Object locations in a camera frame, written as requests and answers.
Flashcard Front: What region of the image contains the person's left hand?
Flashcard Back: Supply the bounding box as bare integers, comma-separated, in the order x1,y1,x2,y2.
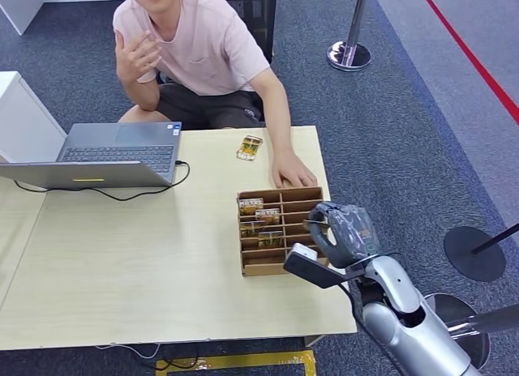
270,147,319,190

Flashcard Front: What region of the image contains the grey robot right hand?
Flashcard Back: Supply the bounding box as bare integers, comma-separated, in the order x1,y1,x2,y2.
304,201,382,270

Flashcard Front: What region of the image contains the person's right hand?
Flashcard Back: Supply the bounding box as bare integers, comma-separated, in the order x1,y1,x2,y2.
114,29,162,88

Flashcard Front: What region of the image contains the person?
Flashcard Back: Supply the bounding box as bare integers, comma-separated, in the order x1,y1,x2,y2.
113,0,319,190

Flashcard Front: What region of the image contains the grey laptop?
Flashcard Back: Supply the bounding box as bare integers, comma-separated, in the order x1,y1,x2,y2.
0,121,183,190

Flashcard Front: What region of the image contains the cardboard divider box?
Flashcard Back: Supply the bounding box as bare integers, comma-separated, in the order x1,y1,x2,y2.
236,186,330,279

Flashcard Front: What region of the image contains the white cabinet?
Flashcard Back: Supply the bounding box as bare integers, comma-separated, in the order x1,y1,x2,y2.
0,70,68,165

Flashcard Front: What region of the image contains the white counter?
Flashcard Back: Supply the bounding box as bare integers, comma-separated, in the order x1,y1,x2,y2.
0,0,129,37

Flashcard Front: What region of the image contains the black chair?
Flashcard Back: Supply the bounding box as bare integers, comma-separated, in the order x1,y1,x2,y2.
211,0,280,66

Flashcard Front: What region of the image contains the black stanchion with round base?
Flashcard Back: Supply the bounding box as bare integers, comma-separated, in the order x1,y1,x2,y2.
443,222,519,284

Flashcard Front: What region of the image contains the chrome stanchion with round base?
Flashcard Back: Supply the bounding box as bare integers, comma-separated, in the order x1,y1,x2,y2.
424,293,519,372

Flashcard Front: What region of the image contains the yellow floor tape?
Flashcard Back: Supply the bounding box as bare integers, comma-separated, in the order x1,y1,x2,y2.
155,350,317,376

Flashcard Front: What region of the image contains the black laptop cable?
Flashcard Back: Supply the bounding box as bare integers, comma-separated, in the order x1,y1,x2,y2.
13,160,192,203

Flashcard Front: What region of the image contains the chrome stanchion post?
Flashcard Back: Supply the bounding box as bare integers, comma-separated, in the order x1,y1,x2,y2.
326,0,372,73

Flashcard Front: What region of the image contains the thin black floor cable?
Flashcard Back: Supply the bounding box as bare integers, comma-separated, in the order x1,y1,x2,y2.
156,352,200,373

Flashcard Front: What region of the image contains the white cable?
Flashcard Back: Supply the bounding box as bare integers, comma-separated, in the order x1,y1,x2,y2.
95,342,162,361

